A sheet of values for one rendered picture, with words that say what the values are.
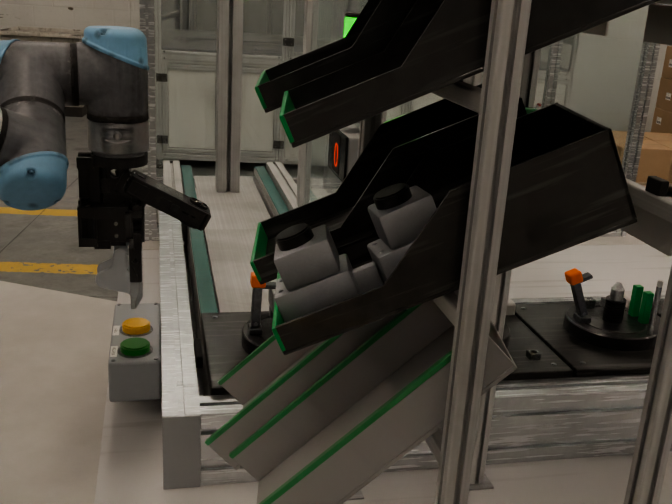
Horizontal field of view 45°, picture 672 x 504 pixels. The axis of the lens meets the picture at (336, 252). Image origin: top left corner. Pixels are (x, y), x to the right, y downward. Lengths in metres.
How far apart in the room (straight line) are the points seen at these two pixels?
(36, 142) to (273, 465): 0.42
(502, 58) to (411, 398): 0.27
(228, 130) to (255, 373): 1.28
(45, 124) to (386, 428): 0.52
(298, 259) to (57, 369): 0.78
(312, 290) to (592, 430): 0.63
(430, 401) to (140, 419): 0.63
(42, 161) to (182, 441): 0.36
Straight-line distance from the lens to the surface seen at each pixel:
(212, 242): 1.75
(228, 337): 1.17
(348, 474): 0.67
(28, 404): 1.26
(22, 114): 0.96
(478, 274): 0.57
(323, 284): 0.64
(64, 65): 1.02
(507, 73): 0.55
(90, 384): 1.30
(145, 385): 1.14
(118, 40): 1.01
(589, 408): 1.16
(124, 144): 1.03
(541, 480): 1.12
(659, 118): 8.79
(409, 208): 0.63
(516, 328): 1.28
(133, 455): 1.12
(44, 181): 0.91
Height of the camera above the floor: 1.46
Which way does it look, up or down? 18 degrees down
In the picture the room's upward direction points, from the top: 3 degrees clockwise
